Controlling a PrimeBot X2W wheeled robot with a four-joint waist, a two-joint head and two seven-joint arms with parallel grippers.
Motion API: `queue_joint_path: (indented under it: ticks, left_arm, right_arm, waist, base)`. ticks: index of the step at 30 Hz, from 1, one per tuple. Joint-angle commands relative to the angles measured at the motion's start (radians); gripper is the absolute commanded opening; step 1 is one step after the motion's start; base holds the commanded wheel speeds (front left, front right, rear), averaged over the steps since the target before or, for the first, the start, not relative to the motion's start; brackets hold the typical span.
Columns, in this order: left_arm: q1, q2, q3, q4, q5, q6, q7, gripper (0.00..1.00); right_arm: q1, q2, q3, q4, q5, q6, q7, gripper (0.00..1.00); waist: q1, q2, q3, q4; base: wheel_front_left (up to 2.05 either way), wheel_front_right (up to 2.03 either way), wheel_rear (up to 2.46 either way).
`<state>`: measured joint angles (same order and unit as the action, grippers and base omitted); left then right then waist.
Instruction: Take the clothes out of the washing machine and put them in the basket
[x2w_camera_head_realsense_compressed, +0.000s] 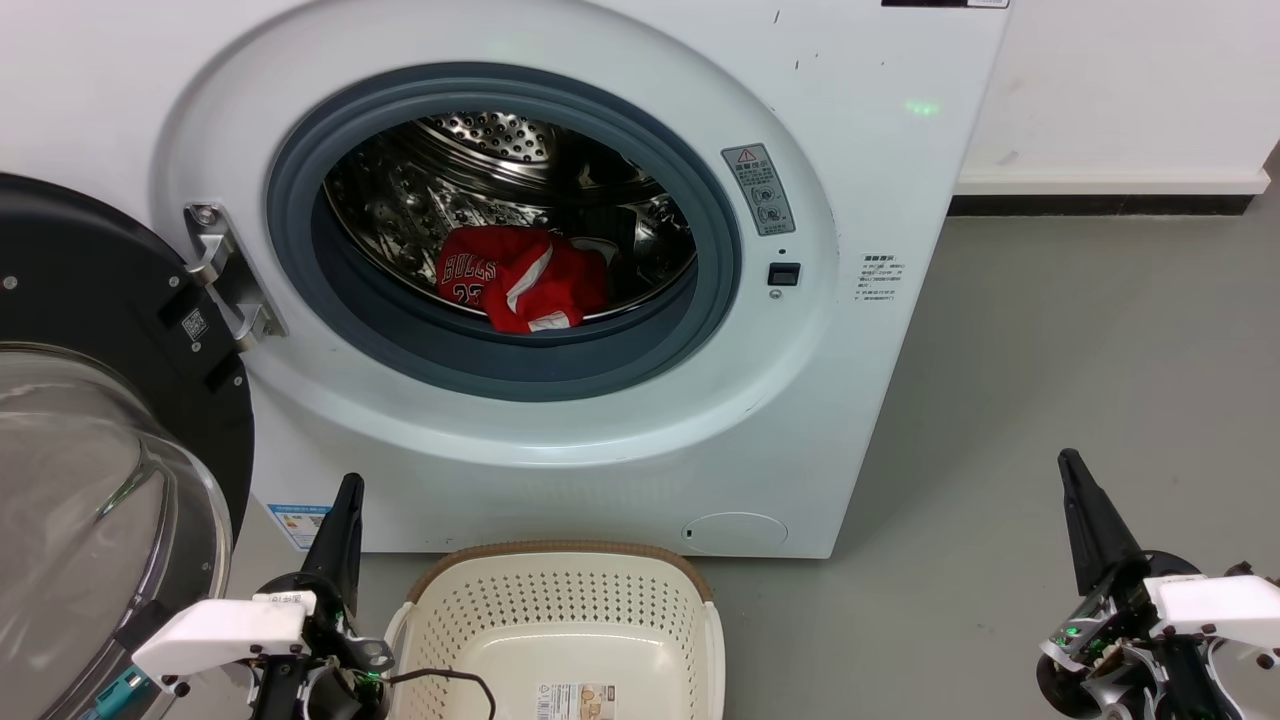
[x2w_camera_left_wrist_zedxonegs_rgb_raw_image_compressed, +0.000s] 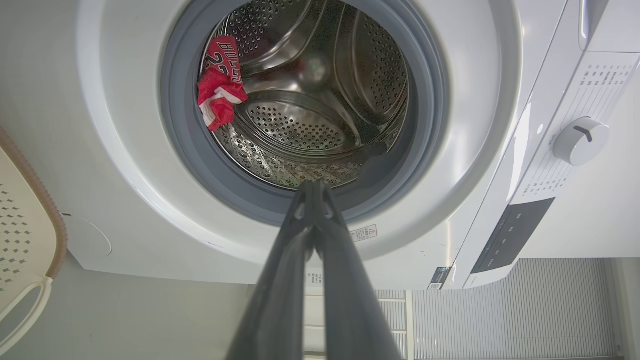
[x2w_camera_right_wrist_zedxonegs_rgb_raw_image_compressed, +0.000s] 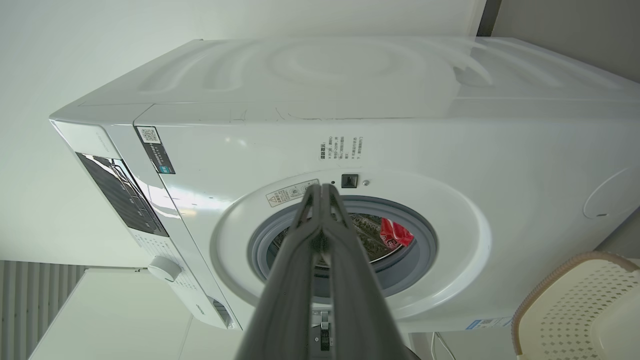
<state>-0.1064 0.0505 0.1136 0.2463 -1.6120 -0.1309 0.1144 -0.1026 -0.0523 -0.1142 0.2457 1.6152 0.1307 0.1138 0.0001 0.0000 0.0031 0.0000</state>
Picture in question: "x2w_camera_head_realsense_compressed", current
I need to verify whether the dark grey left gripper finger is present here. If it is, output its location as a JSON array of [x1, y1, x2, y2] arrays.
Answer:
[[299, 473, 365, 613]]

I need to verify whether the printed product label sticker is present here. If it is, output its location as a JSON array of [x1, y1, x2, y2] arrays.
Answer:
[[536, 682, 617, 720]]

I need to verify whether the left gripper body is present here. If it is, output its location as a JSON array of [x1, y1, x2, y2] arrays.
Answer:
[[248, 572, 397, 720]]

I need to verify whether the round filter cover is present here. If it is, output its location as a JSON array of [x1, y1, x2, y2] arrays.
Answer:
[[682, 512, 789, 554]]

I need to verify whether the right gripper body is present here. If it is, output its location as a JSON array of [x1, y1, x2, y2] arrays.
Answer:
[[1036, 550, 1233, 720]]

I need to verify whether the white front-load washing machine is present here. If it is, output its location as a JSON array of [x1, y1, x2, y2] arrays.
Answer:
[[0, 0, 1013, 560]]

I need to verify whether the grey warning sticker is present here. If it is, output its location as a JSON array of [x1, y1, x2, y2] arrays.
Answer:
[[721, 143, 797, 238]]

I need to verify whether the red Bulls basketball jersey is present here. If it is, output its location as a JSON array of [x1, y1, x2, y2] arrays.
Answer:
[[435, 225, 609, 335]]

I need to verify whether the blue and white energy label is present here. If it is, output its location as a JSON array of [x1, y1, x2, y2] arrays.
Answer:
[[267, 503, 332, 552]]

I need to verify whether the cream perforated laundry basket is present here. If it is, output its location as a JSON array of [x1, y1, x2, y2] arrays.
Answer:
[[383, 541, 726, 720]]

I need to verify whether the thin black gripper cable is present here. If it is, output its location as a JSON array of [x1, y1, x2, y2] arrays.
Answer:
[[388, 667, 499, 720]]

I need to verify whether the silver metal door hinge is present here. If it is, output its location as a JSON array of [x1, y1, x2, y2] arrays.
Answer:
[[184, 202, 288, 352]]

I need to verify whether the grey rubber door gasket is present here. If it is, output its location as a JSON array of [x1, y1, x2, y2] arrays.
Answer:
[[265, 62, 743, 403]]

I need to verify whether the white and black baseboard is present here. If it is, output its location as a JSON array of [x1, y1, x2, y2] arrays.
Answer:
[[948, 165, 1273, 218]]

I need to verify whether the black round washer door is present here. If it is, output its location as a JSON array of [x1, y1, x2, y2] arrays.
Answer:
[[0, 173, 255, 720]]

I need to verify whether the stainless steel washing machine drum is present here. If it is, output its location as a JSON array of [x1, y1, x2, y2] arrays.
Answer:
[[323, 111, 698, 322]]

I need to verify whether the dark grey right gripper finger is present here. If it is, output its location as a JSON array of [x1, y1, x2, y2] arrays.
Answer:
[[1057, 448, 1153, 597]]

